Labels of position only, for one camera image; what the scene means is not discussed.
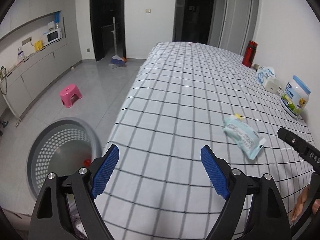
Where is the white black-checked tablecloth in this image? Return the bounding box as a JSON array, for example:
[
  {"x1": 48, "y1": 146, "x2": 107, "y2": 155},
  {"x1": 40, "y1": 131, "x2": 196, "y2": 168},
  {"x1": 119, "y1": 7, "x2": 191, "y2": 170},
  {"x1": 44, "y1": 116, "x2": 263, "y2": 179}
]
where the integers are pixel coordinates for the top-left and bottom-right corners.
[{"x1": 87, "y1": 42, "x2": 313, "y2": 239}]

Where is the red thermos bottle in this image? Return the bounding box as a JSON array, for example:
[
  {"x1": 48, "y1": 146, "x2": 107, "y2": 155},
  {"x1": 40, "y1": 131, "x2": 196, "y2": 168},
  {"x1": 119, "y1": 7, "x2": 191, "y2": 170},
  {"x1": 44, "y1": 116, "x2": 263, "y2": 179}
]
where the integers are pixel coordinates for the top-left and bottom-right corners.
[{"x1": 242, "y1": 40, "x2": 258, "y2": 68}]

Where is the white charger box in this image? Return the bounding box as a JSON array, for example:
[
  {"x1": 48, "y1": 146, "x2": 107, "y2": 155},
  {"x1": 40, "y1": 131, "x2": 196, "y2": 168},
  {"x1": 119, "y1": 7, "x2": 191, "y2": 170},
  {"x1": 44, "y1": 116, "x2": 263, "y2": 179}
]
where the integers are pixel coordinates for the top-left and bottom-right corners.
[{"x1": 262, "y1": 77, "x2": 283, "y2": 94}]

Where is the white microwave oven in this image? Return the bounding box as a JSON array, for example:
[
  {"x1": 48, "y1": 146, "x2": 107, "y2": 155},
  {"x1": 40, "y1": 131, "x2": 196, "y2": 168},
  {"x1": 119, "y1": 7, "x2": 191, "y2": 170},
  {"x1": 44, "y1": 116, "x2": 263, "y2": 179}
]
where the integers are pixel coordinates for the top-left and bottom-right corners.
[{"x1": 42, "y1": 28, "x2": 62, "y2": 46}]

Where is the grey perforated laundry basket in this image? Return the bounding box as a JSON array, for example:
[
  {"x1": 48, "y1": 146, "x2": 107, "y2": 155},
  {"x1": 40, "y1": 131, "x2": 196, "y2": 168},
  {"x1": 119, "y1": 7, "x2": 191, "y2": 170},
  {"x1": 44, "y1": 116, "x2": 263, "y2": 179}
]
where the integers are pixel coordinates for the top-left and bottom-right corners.
[{"x1": 26, "y1": 118, "x2": 103, "y2": 199}]

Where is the purple fluffy rug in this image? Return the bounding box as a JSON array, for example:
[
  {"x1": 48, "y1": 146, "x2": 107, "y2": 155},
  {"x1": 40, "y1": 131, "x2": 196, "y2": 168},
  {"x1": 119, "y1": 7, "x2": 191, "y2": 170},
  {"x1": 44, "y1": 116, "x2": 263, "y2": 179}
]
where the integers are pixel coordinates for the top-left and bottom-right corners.
[{"x1": 66, "y1": 194, "x2": 88, "y2": 239}]

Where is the yellow box on counter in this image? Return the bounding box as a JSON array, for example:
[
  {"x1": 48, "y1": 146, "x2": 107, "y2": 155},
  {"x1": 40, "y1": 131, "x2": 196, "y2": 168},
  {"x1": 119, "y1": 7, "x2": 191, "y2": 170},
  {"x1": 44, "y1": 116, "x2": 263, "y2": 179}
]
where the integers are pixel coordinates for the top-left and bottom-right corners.
[{"x1": 34, "y1": 40, "x2": 43, "y2": 51}]

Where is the broom with blue dustpan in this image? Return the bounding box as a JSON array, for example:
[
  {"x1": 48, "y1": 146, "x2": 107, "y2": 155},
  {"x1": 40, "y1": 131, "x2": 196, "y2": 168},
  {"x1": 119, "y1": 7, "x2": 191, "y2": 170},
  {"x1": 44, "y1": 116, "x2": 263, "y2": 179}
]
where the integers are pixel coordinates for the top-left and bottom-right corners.
[{"x1": 109, "y1": 17, "x2": 126, "y2": 69}]

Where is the blue white tissue pack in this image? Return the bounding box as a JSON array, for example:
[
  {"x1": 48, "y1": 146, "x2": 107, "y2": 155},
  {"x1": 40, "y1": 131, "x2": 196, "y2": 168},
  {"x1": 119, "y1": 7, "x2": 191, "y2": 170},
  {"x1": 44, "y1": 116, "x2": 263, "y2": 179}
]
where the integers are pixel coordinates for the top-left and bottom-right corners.
[{"x1": 257, "y1": 66, "x2": 275, "y2": 85}]

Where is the red plastic bag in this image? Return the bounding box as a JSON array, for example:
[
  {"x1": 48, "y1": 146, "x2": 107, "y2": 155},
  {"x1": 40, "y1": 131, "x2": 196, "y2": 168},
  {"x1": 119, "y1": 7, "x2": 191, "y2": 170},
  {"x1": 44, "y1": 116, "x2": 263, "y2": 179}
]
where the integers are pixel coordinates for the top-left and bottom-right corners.
[{"x1": 83, "y1": 159, "x2": 91, "y2": 167}]

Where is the pink plastic stool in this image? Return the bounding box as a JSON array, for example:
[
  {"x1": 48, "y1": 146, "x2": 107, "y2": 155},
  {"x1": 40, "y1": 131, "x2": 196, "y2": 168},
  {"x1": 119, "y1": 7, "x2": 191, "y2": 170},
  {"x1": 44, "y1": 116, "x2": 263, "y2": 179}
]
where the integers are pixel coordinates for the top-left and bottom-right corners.
[{"x1": 59, "y1": 83, "x2": 82, "y2": 108}]

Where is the milk powder jar blue lid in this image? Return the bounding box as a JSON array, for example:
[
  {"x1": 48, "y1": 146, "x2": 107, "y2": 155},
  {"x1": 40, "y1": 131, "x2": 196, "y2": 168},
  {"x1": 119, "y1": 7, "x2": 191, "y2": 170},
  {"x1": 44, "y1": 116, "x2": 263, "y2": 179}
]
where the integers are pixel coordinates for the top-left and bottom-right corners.
[{"x1": 280, "y1": 75, "x2": 311, "y2": 118}]

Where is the grey wall cabinet counter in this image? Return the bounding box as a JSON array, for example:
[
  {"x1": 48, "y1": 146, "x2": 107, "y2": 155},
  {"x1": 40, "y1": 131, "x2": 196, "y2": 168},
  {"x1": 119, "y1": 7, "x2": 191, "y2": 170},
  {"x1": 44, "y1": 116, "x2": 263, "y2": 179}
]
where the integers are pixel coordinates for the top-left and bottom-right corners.
[{"x1": 1, "y1": 8, "x2": 82, "y2": 119}]

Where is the person's right hand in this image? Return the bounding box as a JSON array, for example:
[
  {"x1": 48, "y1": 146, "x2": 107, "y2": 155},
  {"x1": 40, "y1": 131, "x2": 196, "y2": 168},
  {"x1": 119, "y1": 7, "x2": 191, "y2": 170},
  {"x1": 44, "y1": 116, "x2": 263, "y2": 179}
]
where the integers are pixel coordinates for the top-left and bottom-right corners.
[{"x1": 291, "y1": 185, "x2": 320, "y2": 222}]

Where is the light blue wet-wipe pack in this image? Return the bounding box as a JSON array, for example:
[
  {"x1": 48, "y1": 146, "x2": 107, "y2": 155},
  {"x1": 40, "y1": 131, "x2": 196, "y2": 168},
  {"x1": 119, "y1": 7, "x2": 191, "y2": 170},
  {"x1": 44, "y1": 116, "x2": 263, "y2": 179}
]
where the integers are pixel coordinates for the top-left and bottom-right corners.
[{"x1": 223, "y1": 115, "x2": 266, "y2": 160}]

